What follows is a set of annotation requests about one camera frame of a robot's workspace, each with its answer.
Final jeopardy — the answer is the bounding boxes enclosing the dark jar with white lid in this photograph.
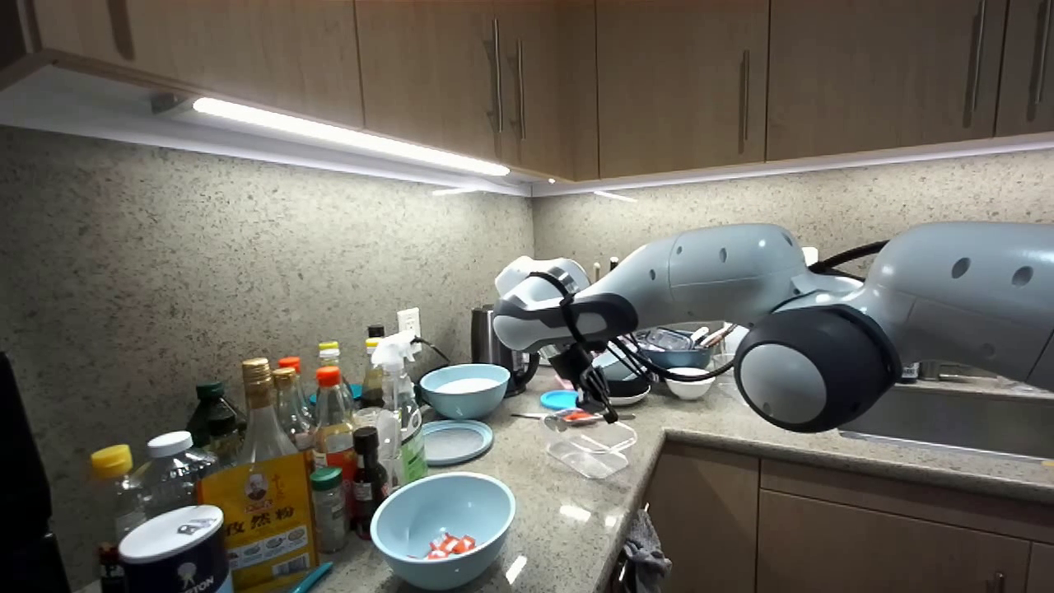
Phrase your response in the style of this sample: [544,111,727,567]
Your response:
[117,504,236,593]

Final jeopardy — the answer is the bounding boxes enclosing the orange cap red sauce bottle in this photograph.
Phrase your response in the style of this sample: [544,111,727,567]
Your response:
[309,364,358,488]

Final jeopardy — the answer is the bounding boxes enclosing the white spray bottle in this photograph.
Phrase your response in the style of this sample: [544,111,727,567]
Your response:
[369,329,432,488]

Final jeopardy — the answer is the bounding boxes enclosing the green cap small jar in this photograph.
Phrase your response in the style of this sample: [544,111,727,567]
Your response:
[306,463,351,557]

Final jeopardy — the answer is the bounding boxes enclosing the white cap clear bottle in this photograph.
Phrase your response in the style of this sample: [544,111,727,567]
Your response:
[136,428,224,520]

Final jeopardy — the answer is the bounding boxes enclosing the narrow wooden lower cabinet door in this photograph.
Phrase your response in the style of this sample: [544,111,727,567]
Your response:
[640,438,764,593]

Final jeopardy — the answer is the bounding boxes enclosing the small white bowl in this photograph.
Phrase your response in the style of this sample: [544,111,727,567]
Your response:
[661,372,717,400]

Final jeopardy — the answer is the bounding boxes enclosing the grey hanging towel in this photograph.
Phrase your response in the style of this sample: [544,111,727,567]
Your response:
[613,504,675,593]

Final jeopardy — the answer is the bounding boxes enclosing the black electric kettle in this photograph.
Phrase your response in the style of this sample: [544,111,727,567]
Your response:
[470,303,544,396]

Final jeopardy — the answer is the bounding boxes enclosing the small dark soy bottle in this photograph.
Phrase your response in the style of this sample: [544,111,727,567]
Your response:
[348,425,389,540]

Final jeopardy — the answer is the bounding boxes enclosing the teal utensil handle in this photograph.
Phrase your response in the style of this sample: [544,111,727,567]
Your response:
[290,557,339,593]

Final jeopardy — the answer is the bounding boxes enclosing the black object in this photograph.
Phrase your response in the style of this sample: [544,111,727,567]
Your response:
[0,348,74,593]

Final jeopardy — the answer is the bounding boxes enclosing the under cabinet light strip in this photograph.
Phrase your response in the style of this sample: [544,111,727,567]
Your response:
[192,96,514,180]

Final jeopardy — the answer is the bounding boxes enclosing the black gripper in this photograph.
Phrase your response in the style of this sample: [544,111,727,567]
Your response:
[555,338,620,428]

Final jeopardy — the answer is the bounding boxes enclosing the red food pieces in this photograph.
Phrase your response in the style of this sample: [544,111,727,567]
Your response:
[425,531,482,564]

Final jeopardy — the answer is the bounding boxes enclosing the brown cap glass bottle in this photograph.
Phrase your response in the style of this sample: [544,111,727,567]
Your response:
[269,364,316,440]

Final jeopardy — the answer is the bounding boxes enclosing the steel kitchen sink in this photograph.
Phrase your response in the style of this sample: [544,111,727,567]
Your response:
[850,374,1054,461]

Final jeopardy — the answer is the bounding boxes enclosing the cyan plastic lid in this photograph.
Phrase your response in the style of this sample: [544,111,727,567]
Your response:
[537,386,583,414]

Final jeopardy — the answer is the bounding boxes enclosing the light blue plate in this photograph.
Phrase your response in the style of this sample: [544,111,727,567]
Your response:
[420,418,497,466]

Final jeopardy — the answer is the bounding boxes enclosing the light blue bowl, red bits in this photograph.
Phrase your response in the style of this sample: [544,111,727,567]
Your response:
[369,472,519,593]

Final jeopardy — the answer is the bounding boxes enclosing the wide wooden lower cabinet door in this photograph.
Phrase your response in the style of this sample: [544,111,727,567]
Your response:
[754,488,1034,593]

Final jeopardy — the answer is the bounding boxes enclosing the grey blue bowl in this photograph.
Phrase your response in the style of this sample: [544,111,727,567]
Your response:
[601,348,645,383]

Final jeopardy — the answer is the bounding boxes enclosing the blue dish with utensils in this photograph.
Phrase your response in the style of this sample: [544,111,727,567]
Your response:
[636,322,737,372]

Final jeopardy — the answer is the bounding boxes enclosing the dark bottle, yellow label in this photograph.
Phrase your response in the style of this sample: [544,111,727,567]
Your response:
[362,322,389,408]

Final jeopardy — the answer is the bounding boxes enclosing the wooden lower cabinet panel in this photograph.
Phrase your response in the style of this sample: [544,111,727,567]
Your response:
[754,458,1054,543]

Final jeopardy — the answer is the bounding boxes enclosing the dark green bottle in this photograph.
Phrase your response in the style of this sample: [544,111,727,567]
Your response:
[185,380,246,463]

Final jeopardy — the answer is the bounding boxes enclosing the light blue bowl, white filling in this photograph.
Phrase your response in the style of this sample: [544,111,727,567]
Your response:
[414,363,514,425]

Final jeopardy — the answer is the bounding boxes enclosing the big yellow label bottle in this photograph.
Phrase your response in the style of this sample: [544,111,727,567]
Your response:
[197,355,319,593]

